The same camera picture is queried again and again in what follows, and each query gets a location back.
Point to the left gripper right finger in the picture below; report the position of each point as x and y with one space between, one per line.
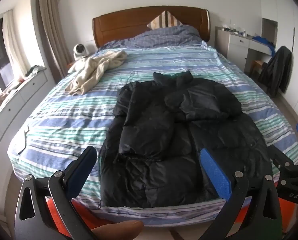
252 209

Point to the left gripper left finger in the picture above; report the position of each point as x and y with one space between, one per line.
32 217

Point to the black puffer jacket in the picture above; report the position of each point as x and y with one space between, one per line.
150 156

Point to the person's thumb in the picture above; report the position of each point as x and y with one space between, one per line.
124 231

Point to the orange rug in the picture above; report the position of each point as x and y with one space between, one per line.
75 214

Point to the dark jacket on chair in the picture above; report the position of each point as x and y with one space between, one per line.
276 73

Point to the wooden chair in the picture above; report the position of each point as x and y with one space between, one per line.
256 67

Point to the white window cabinet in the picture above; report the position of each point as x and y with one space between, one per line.
17 107

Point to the blue cloth on desk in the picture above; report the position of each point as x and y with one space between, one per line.
266 42

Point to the striped bed duvet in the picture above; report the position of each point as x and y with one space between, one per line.
63 126

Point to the white desk with drawers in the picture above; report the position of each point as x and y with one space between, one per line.
238 49

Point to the blue checked pillow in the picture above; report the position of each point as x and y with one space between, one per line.
181 35

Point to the cream fleece garment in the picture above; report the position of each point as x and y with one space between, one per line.
89 70

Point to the brown striped cushion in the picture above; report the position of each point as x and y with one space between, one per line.
164 20

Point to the beige curtain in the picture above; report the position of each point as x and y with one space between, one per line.
58 54

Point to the wooden headboard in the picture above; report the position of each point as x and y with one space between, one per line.
129 23

